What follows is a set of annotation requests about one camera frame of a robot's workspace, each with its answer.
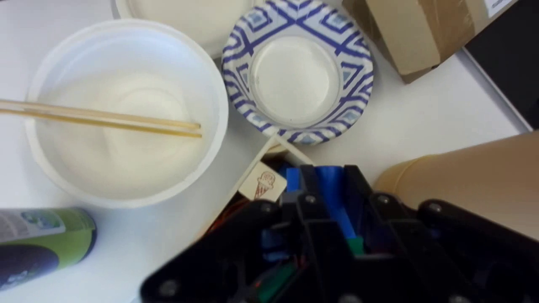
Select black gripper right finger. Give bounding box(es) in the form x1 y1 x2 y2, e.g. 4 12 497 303
344 167 539 303

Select wooden chopsticks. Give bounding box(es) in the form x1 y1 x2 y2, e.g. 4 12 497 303
0 100 202 139

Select brown cardboard box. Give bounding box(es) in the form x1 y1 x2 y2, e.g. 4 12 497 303
342 0 519 85

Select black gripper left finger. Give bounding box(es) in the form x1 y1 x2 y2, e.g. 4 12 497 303
140 166 354 303

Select blue patterned paper bowl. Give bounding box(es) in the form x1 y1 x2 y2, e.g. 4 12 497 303
221 0 376 145

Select wooden box of blocks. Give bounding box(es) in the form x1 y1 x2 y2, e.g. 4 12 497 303
196 134 317 243

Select black laptop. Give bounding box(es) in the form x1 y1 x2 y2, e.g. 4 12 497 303
467 0 539 130

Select white bowl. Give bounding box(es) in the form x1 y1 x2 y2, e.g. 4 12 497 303
27 21 229 209

